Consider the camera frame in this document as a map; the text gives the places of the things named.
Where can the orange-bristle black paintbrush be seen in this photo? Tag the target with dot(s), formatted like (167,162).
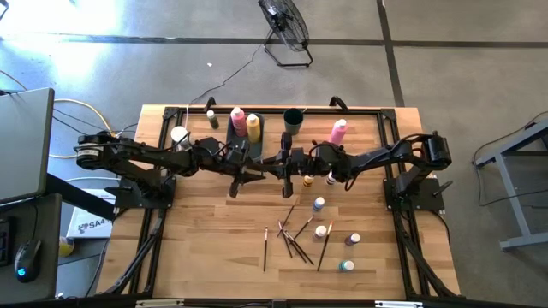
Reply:
(325,246)

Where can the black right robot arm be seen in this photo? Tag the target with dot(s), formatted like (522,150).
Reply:
(385,156)

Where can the small yellow paint bottle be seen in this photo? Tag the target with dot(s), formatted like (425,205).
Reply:
(308,181)

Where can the small dark-striped white paint bottle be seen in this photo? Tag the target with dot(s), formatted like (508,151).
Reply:
(331,179)

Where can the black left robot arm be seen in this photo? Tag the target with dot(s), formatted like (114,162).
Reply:
(150,155)

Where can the silver aluminium bracket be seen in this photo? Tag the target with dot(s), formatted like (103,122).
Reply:
(398,304)
(159,304)

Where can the black table clamp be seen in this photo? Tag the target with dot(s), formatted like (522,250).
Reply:
(210,102)
(338,102)

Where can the black diagonal desk bar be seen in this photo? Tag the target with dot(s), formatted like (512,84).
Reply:
(77,194)

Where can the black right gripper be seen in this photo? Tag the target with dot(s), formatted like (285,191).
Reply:
(299,162)

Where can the black paintbrush Solve print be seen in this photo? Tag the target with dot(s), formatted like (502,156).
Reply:
(299,253)

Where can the black aluminium table frame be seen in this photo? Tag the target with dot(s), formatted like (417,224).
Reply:
(364,112)

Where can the small turquoise paint bottle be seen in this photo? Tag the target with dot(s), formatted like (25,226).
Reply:
(346,266)

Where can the small dark purple paint bottle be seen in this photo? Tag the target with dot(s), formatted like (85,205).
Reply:
(352,239)

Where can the teal ribbed cup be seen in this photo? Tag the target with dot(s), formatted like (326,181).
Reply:
(293,122)

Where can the small dark green paint bottle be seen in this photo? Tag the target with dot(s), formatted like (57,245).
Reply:
(212,122)

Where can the large yellow paint bottle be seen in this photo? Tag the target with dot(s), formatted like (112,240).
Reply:
(253,130)

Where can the grey metal desk frame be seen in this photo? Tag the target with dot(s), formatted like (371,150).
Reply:
(509,192)

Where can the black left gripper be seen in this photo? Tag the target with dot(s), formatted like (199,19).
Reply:
(233,160)

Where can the black floor fan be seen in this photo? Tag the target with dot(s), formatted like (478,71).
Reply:
(284,25)

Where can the white bulb table lamp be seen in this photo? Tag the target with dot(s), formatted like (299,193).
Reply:
(179,133)

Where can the large pink labelled paint bottle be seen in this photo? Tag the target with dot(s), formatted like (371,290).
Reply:
(239,124)

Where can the black keyboard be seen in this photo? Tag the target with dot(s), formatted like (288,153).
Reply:
(4,241)

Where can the small white black-label paint bottle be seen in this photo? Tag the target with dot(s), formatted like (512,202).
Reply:
(319,232)

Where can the black computer mouse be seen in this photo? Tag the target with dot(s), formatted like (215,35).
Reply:
(27,258)

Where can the yellow roll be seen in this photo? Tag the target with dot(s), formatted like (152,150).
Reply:
(66,246)

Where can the white SA4 box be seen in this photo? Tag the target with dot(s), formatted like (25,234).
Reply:
(92,226)

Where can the black desk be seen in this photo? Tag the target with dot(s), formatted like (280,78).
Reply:
(47,222)

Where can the thin orange-tip black paintbrush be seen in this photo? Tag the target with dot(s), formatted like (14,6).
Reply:
(290,214)

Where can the small blue paint bottle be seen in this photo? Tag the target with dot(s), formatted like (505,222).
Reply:
(318,204)

